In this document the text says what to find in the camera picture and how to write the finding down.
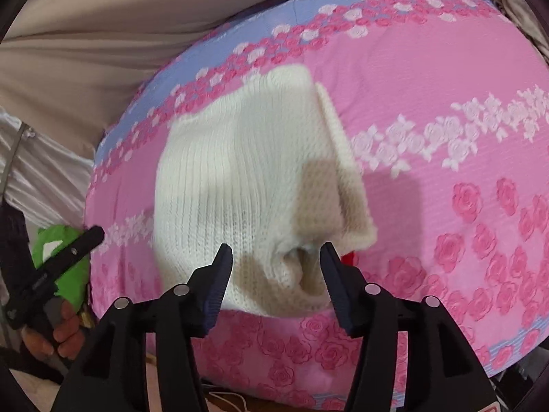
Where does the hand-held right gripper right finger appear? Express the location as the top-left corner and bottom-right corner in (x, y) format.
(319, 241), (500, 412)

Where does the white red black knit sweater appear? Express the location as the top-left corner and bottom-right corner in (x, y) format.
(152, 64), (379, 319)

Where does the person's left hand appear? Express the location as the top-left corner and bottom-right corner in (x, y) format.
(21, 299), (86, 362)

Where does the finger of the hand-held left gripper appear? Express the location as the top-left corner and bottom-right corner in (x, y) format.
(40, 226), (106, 276)

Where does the white cable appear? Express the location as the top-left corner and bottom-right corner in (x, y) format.
(201, 388), (250, 412)

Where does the green plush pillow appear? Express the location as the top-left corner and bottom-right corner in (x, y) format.
(32, 225), (92, 312)

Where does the white satin curtain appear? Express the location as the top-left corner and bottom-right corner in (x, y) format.
(0, 107), (96, 237)

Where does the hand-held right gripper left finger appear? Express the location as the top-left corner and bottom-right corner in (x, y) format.
(50, 243), (234, 412)

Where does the curved metal rod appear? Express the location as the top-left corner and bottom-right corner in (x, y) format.
(0, 124), (32, 198)

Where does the pink floral blanket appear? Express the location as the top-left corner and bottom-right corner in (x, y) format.
(84, 0), (549, 412)

